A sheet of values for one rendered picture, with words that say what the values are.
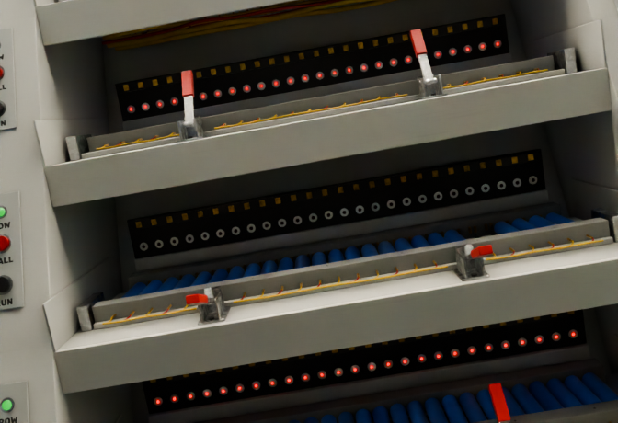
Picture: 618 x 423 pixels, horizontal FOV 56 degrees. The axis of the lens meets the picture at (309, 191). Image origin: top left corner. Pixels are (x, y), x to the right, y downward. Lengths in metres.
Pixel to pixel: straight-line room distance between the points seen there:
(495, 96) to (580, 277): 0.20
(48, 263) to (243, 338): 0.22
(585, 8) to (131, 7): 0.51
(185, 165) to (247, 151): 0.07
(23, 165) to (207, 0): 0.27
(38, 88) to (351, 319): 0.43
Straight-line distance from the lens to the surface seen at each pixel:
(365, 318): 0.59
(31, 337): 0.67
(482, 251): 0.55
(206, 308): 0.63
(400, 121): 0.63
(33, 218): 0.68
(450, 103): 0.64
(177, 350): 0.62
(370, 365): 0.75
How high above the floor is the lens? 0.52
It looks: 14 degrees up
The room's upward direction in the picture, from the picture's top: 9 degrees counter-clockwise
